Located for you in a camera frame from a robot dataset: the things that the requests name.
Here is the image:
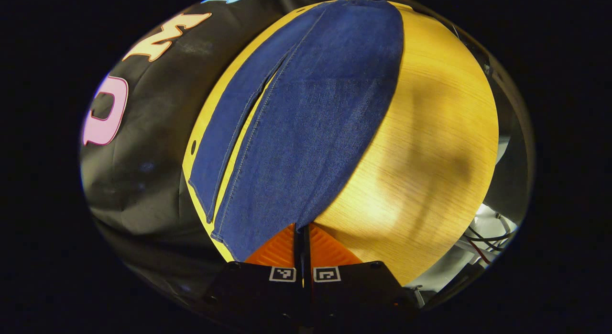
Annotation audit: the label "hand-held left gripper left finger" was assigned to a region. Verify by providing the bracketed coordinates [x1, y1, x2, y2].
[203, 223, 305, 326]

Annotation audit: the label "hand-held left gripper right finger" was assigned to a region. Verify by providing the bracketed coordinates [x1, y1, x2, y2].
[305, 223, 419, 327]

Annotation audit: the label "blue denim jeans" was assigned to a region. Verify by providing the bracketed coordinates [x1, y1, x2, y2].
[188, 0, 405, 263]

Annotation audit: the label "black backdrop cloth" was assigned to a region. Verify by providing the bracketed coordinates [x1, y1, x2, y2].
[79, 0, 335, 301]

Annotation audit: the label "red cable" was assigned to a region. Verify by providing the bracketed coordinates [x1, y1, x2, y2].
[466, 238, 493, 266]

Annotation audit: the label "black cable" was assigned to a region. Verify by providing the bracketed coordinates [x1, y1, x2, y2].
[465, 213, 519, 251]

